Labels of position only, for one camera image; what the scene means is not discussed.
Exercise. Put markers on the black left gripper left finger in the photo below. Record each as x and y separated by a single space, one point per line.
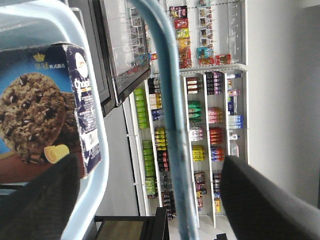
41 209

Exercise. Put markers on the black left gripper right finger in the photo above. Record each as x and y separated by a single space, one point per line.
257 209

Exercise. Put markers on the blue chocolate cookie box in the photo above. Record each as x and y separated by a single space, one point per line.
47 111

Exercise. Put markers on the light blue plastic basket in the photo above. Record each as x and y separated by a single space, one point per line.
29 22

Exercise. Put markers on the black framed wooden cabinet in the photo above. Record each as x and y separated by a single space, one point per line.
134 227

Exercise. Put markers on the white supermarket shelving unit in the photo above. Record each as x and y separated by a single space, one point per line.
211 42

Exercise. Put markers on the white chest freezer far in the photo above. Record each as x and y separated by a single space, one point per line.
117 41

